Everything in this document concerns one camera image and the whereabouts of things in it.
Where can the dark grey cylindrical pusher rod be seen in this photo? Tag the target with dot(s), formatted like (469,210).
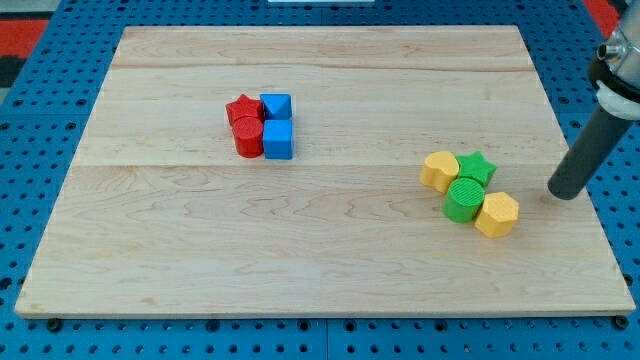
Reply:
(594,143)

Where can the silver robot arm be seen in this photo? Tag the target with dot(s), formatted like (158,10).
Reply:
(614,74)

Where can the blue cube block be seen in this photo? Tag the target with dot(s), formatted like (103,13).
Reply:
(278,140)

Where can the green star block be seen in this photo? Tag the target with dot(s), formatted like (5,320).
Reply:
(476,167)

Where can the yellow hexagon block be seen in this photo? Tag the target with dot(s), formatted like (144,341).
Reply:
(498,215)

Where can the green cylinder block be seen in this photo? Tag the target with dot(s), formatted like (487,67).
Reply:
(463,200)

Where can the yellow heart block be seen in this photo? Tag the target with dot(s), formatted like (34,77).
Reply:
(439,170)

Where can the light wooden board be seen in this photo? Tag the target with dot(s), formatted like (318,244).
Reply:
(159,217)

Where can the blue triangular prism block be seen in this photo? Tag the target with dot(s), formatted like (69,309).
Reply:
(277,106)

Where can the red cylinder block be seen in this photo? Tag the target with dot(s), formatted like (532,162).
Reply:
(248,134)

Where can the red star block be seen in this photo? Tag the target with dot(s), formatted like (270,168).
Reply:
(244,107)

